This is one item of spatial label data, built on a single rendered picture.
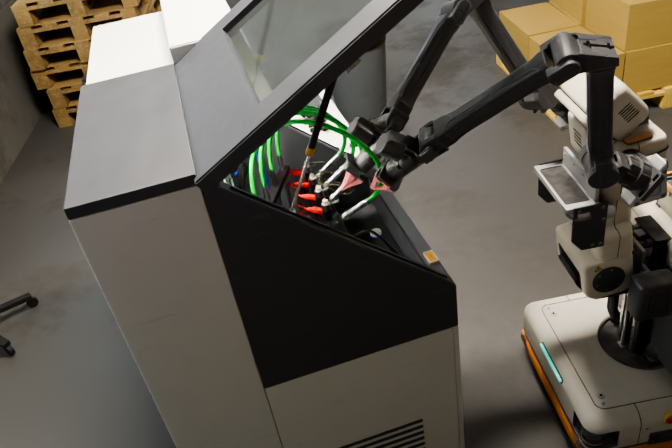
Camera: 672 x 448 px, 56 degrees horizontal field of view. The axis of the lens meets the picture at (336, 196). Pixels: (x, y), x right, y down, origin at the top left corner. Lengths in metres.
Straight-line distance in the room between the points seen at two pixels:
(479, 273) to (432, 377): 1.31
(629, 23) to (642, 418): 2.62
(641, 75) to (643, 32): 0.29
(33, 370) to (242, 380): 1.83
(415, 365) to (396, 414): 0.21
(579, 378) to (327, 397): 0.97
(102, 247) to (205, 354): 0.42
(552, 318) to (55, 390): 2.22
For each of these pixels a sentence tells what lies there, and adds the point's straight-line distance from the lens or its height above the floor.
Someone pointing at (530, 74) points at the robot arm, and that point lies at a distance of 1.48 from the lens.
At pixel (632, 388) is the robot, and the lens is 2.49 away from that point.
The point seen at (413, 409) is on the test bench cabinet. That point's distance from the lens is 2.11.
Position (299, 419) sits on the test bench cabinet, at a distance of 1.98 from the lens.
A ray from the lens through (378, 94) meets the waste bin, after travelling 4.64.
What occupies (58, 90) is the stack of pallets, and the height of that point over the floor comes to 0.32.
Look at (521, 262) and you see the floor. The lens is 3.33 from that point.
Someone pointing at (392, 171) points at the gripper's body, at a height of 1.27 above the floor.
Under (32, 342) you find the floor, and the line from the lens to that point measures 3.64.
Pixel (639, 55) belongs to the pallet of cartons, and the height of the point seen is 0.40.
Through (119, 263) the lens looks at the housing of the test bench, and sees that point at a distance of 1.51.
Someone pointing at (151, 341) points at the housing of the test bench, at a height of 1.08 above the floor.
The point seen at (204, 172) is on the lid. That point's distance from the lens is 1.38.
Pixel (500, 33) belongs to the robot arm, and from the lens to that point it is 2.00.
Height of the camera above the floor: 2.18
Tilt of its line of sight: 34 degrees down
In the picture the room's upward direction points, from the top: 10 degrees counter-clockwise
